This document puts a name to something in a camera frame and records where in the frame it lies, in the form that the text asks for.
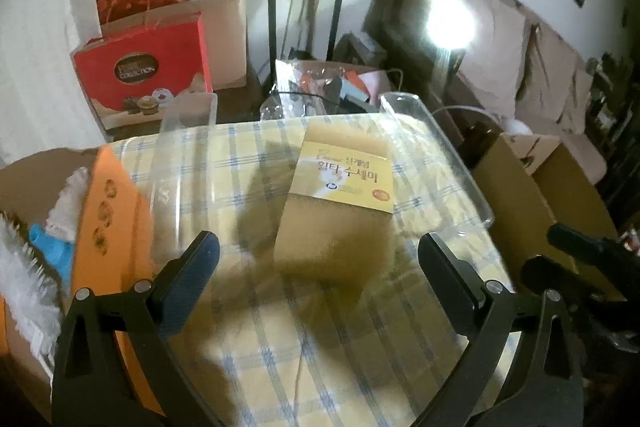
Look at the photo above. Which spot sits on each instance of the white fluffy duster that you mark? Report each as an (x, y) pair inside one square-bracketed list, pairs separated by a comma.
[(31, 294)]

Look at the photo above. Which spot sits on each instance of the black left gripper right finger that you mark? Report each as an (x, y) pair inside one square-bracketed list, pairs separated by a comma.
[(544, 384)]

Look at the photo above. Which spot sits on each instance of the blue collapsible funnel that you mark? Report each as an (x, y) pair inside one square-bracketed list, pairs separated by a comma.
[(58, 254)]

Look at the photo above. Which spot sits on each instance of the beige sofa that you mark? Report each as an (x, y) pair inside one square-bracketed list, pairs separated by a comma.
[(497, 55)]

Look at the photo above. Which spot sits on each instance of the white feather shuttlecock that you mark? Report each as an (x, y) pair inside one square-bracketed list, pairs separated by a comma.
[(63, 219)]

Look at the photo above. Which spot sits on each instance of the clear plastic tray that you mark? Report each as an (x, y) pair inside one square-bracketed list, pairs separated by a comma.
[(426, 157)]

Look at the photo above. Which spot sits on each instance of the lower red chocolate box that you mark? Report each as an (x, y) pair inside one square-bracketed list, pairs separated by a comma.
[(138, 69)]

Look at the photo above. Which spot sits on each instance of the yellow plaid tablecloth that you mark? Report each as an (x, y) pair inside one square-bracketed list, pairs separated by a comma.
[(267, 350)]

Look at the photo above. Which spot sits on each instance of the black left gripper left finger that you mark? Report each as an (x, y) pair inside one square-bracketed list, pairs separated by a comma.
[(113, 366)]

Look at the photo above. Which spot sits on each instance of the orange cardboard box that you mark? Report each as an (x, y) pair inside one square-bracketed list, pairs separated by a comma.
[(112, 250)]

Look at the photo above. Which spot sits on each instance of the yellow sponge pack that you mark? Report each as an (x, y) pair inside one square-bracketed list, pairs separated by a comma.
[(337, 221)]

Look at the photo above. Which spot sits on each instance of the brown cardboard box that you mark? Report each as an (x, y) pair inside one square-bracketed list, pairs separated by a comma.
[(530, 183)]

